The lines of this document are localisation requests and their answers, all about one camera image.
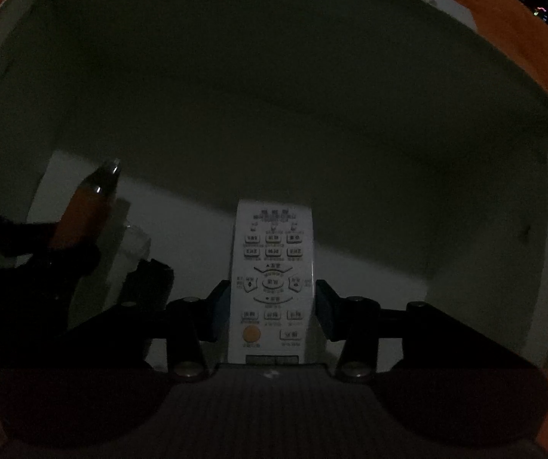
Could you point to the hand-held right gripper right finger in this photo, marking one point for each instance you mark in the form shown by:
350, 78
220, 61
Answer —
324, 311

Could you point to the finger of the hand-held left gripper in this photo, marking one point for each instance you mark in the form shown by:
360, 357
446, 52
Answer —
152, 282
70, 260

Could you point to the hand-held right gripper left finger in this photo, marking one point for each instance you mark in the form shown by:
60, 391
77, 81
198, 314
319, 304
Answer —
221, 311

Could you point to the orange bottle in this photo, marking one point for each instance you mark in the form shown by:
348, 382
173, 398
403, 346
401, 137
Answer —
82, 210

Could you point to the white remote control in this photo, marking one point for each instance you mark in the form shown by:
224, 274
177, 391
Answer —
271, 248

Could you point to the white cardboard box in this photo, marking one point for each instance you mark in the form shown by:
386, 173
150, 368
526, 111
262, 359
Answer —
302, 105

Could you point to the orange tablecloth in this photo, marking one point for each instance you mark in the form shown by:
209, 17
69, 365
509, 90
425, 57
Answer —
518, 33

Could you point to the computer tower with lights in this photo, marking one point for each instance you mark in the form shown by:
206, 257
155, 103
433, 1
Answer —
540, 11

